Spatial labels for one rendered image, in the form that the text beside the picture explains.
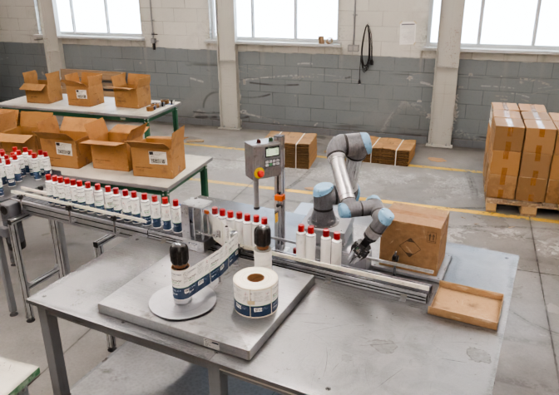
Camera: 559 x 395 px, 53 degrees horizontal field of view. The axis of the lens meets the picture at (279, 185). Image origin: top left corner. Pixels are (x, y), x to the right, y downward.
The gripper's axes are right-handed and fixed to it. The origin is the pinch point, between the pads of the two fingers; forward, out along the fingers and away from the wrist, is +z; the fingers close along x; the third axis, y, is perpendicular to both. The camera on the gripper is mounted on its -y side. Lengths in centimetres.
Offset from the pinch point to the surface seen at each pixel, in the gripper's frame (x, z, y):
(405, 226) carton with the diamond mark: 10.8, -24.5, -17.9
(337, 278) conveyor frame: -0.4, 9.5, 6.1
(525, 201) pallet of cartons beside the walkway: 100, 35, -330
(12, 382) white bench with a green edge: -75, 59, 127
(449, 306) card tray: 48, -16, 4
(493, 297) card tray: 63, -26, -12
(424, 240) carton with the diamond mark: 22.4, -24.5, -18.0
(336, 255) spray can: -7.4, 0.9, 3.4
